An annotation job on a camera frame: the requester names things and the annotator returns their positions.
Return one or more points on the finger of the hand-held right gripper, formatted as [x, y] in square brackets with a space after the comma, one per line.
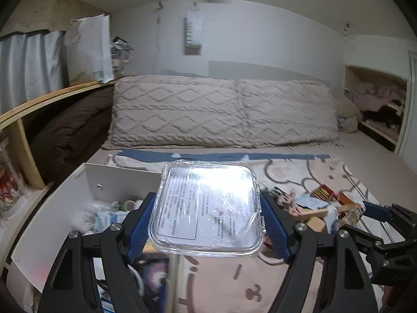
[378, 212]
[384, 251]

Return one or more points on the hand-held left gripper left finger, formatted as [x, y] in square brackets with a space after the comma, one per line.
[138, 234]

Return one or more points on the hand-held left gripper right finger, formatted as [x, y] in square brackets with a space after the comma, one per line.
[275, 231]

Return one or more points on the gold lipstick tube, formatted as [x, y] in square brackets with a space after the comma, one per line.
[353, 214]

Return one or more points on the white storage box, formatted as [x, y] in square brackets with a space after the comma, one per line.
[123, 182]

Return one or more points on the clear plastic case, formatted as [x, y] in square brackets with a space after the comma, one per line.
[205, 208]

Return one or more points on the small white bottle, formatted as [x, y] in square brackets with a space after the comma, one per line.
[130, 204]

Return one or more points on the tan wooden piece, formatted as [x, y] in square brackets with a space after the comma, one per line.
[309, 216]

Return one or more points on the multicolour knit pouch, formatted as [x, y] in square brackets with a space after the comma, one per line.
[153, 275]

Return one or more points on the white crumpled tissue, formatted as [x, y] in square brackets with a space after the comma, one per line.
[83, 218]

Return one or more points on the red small box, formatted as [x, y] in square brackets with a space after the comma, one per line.
[322, 191]

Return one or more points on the beige bed sheet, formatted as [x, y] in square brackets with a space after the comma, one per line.
[368, 150]

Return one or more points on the printed blanket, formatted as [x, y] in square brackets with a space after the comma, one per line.
[228, 280]

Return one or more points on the white cabinet door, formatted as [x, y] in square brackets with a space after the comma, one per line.
[411, 120]

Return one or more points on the beige plush toy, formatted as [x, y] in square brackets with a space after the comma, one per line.
[347, 112]

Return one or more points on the pile of clothes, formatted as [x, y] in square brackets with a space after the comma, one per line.
[378, 97]

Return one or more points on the beige knitted pillow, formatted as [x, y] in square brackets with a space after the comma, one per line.
[286, 111]
[176, 111]

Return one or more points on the brown blanket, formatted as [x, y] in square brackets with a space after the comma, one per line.
[71, 130]

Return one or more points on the red patterned jar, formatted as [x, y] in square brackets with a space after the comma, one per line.
[9, 186]

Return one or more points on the grey headboard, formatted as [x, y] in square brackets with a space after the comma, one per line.
[277, 71]

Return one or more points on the clear bag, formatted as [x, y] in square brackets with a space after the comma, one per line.
[120, 58]

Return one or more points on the white paper bag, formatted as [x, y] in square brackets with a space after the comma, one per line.
[88, 52]

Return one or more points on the grey curtain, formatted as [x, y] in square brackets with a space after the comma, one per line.
[32, 68]

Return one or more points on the wall hanging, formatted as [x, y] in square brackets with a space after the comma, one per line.
[194, 29]

